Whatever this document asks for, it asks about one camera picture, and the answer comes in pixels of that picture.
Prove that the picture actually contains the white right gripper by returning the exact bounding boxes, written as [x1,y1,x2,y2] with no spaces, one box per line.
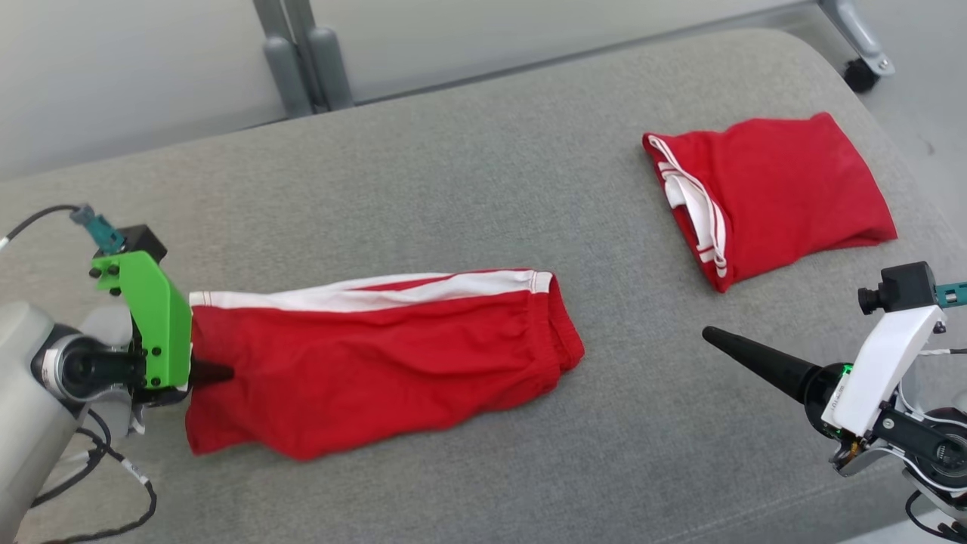
[702,304,947,438]

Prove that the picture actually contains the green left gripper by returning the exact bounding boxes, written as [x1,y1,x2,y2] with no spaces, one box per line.
[90,250,236,410]

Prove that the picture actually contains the red shorts with white stripe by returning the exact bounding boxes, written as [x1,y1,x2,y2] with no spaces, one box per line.
[184,267,587,462]

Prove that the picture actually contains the red shirt with white trim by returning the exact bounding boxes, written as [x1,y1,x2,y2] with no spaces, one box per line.
[641,111,899,294]

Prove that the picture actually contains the black caster wheel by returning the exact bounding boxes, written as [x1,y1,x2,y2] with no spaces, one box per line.
[843,58,879,94]

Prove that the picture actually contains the grey metal partition foot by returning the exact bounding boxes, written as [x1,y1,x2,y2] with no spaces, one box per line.
[815,0,897,78]

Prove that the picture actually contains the grey partition post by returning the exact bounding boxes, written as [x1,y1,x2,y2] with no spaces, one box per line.
[283,0,355,112]
[252,0,315,119]

